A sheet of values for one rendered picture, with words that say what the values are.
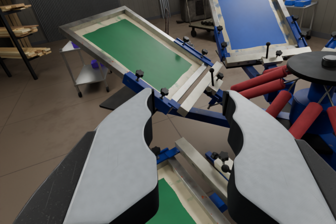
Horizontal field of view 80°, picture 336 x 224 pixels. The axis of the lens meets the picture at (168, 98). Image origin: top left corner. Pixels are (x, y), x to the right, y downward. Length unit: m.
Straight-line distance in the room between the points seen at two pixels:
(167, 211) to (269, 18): 1.62
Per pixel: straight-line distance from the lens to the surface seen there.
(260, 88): 1.06
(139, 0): 9.41
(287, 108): 1.29
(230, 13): 1.93
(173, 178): 0.98
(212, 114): 1.33
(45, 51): 5.50
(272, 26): 1.90
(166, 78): 1.24
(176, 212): 0.90
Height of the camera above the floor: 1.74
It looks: 32 degrees down
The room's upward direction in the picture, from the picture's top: 9 degrees counter-clockwise
